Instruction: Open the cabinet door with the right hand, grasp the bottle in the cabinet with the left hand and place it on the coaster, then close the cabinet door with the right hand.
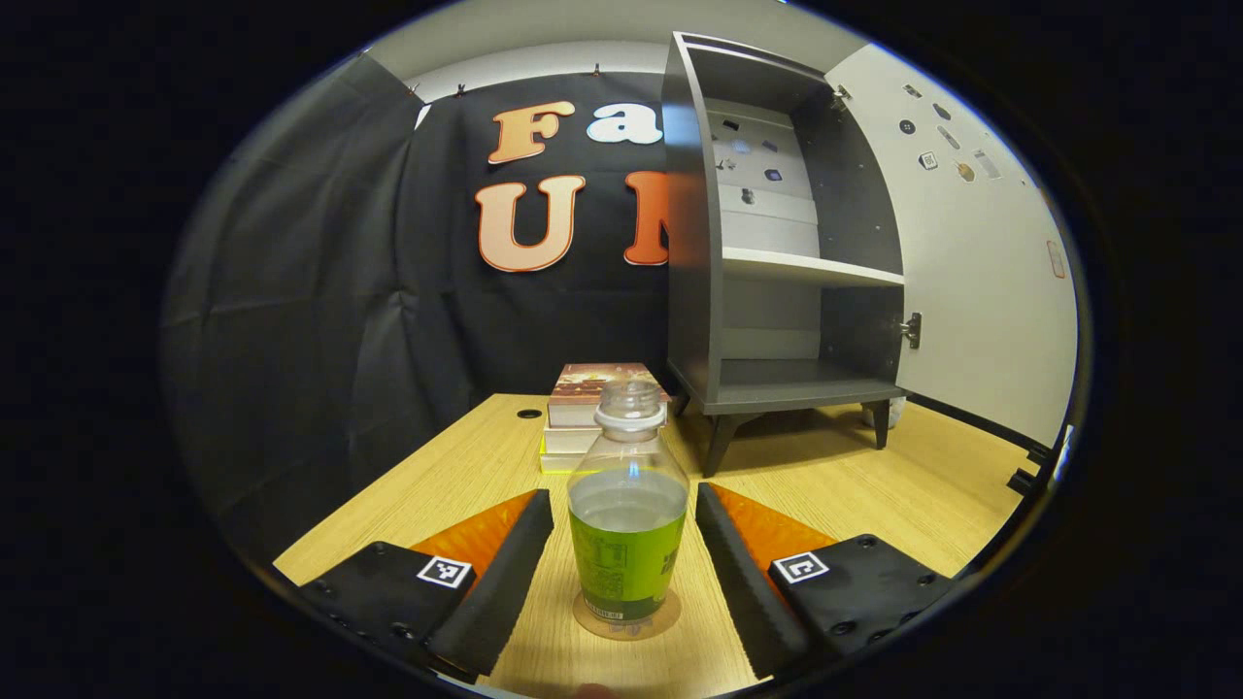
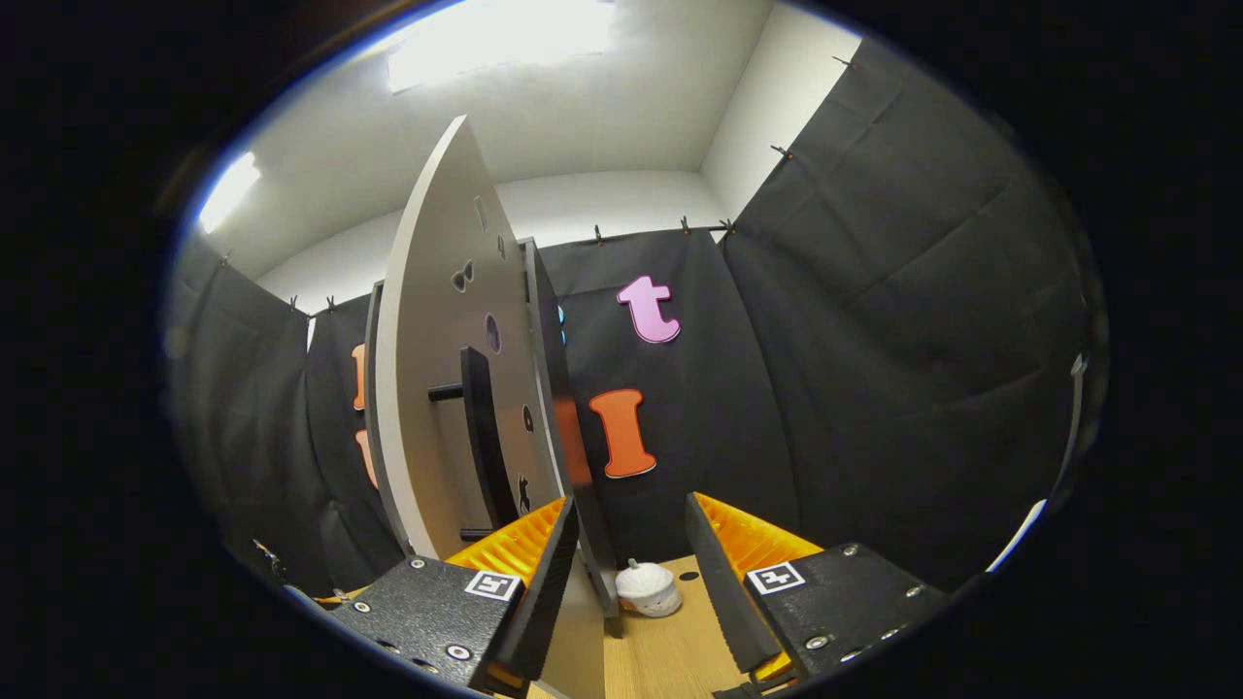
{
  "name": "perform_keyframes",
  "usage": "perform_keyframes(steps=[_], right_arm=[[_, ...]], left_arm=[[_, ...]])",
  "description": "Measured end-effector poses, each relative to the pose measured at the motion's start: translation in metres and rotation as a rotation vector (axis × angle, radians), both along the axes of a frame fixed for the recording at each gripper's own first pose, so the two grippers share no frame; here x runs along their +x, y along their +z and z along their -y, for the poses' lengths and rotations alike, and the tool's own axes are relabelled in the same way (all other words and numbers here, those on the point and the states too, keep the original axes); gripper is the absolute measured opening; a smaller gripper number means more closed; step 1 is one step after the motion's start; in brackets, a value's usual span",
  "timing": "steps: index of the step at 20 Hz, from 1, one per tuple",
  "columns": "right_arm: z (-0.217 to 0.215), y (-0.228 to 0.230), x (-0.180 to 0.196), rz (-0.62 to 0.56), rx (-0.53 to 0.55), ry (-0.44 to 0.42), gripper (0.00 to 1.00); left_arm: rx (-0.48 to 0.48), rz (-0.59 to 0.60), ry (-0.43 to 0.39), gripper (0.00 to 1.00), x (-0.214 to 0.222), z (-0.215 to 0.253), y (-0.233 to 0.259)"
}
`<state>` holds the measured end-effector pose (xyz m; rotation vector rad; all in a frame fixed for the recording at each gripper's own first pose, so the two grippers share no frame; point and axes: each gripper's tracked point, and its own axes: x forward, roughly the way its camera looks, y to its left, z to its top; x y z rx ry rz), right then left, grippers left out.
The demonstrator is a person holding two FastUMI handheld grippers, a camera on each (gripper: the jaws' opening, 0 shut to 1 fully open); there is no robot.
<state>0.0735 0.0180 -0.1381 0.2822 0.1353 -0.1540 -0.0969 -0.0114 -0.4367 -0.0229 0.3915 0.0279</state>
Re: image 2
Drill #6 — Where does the beige cabinet door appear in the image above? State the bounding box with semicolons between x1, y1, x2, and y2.
367;115;608;699

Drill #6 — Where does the small ceiling light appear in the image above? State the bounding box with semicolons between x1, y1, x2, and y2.
199;152;263;234

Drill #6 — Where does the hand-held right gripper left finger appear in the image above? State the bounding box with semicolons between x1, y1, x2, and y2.
325;495;582;695

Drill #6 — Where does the white round textured jar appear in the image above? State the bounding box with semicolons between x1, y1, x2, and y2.
615;558;684;619

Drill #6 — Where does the large ceiling light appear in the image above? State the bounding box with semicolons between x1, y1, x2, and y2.
388;0;618;93

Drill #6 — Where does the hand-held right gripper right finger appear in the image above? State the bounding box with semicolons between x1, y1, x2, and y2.
685;492;951;685

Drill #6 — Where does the black backdrop cloth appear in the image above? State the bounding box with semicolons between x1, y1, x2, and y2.
165;39;1103;593

